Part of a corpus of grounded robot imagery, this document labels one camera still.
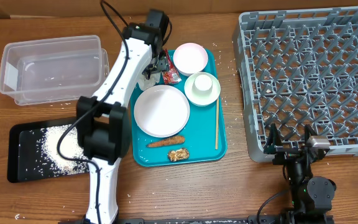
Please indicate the red snack wrapper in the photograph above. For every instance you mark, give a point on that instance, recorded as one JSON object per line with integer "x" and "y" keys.
{"x": 171, "y": 75}

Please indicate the teal serving tray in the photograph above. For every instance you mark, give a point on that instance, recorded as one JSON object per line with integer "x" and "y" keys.
{"x": 199, "y": 134}

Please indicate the white cup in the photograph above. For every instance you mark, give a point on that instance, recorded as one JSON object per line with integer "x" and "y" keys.
{"x": 203, "y": 83}

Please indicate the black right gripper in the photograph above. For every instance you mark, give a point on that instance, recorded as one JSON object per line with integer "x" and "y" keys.
{"x": 285, "y": 154}

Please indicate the black plastic tray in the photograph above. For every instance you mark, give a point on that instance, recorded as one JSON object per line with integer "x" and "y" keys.
{"x": 16, "y": 164}

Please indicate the large white plate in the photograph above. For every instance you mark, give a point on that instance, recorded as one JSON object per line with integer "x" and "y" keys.
{"x": 161, "y": 111}

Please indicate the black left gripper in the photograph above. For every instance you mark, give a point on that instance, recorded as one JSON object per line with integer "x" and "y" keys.
{"x": 162, "y": 63}

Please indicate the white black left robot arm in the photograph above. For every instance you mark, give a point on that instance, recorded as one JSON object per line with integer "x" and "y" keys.
{"x": 102, "y": 123}

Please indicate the pink white bowl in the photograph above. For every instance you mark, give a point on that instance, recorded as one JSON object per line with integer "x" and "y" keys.
{"x": 190, "y": 58}

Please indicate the wooden chopstick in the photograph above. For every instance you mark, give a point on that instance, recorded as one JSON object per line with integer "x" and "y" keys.
{"x": 217, "y": 125}

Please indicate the brown fried food stick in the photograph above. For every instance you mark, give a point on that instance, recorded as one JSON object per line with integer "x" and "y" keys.
{"x": 174, "y": 140}

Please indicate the white napkin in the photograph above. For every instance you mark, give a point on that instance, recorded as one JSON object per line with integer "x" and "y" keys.
{"x": 144, "y": 83}

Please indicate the grey dishwasher rack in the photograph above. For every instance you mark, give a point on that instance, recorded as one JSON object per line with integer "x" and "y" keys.
{"x": 299, "y": 68}

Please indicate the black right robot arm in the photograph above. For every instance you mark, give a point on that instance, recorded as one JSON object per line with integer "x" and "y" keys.
{"x": 311, "y": 196}

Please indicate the clear plastic bin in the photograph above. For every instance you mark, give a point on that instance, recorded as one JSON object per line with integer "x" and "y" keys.
{"x": 51, "y": 70}

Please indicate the brown nut cluster snack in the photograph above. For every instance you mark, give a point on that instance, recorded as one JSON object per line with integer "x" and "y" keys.
{"x": 178, "y": 155}

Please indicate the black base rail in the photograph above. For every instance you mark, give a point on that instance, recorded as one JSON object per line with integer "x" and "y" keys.
{"x": 197, "y": 221}

